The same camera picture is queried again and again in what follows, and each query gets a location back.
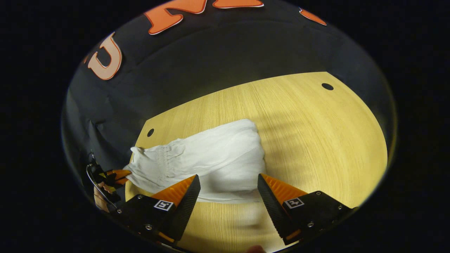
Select white jeans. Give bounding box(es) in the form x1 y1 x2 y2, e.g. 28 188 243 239
124 119 266 204

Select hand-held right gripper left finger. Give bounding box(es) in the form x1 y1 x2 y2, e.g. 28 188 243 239
112 175 201 246

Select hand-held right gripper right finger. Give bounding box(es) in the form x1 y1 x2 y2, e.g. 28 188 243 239
257 173 355 246

